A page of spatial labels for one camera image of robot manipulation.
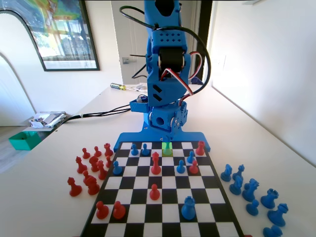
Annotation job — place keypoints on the green plastic box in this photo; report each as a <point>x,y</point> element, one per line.
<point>23,142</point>

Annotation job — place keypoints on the red chess queen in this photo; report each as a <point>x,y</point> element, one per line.
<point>155,165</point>

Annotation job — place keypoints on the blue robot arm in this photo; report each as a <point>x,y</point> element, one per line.
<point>165,93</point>

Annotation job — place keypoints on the red chess rook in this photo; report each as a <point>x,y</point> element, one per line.
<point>200,149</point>
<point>107,150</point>

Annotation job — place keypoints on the black framed poster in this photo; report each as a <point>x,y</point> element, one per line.
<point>64,32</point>

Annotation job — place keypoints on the blue chess pawn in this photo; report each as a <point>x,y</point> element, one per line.
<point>145,150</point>
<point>117,169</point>
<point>190,158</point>
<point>134,150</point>
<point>181,168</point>
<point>253,208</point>

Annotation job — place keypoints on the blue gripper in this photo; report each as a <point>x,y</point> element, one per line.
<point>165,121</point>

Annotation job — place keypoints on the blue chess knight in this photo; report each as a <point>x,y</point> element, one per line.
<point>236,186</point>
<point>226,174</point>

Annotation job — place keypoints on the white paper sheets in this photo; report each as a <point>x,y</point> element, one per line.
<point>140,87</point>

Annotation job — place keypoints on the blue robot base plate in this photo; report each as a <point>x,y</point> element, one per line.
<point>133,139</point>

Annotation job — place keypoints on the small blue printed part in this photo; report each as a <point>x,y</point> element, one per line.
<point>196,81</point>

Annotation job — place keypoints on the blue chess piece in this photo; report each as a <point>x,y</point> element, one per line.
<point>272,232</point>

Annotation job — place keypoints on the pile of papers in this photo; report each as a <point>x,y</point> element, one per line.
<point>48,118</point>

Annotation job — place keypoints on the red chess bishop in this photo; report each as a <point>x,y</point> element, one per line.
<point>79,166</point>
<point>101,172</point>

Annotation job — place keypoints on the red chess pawn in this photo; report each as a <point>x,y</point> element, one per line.
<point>85,154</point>
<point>154,193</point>
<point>86,177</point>
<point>119,212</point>
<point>97,152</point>
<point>102,212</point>
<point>194,168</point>
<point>74,188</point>
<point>108,163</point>

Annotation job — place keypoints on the blue chess rook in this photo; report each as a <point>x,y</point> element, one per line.
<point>188,209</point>
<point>269,199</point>

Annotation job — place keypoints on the black and white chessboard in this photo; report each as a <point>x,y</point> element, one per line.
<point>170,182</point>

